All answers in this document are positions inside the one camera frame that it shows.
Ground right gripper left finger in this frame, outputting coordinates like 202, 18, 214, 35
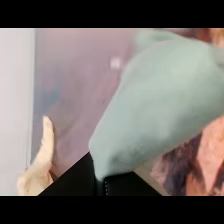
38, 151, 99, 197

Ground pale green shirt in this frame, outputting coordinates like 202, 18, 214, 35
88, 29, 224, 183

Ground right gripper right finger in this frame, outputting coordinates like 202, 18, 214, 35
101, 170, 162, 197

